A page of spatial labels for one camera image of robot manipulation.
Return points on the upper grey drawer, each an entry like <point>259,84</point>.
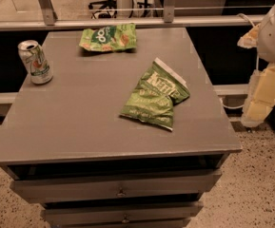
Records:
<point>116,186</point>

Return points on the lower grey drawer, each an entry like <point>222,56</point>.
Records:
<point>122,214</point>

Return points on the green jalapeno chip bag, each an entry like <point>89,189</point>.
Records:
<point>158,90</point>

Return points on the grey drawer cabinet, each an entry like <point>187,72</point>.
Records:
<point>72,127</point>

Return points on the grey drawer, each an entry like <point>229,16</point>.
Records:
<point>122,214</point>
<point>116,186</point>

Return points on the green rice chip bag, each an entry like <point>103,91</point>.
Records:
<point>109,38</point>

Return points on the silver green soda can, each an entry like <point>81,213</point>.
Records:
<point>35,62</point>

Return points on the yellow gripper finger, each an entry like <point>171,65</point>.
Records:
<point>250,39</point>
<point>261,97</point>

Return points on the black office chair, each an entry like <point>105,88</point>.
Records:
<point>111,9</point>

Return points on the metal window rail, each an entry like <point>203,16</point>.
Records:
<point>141,23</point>

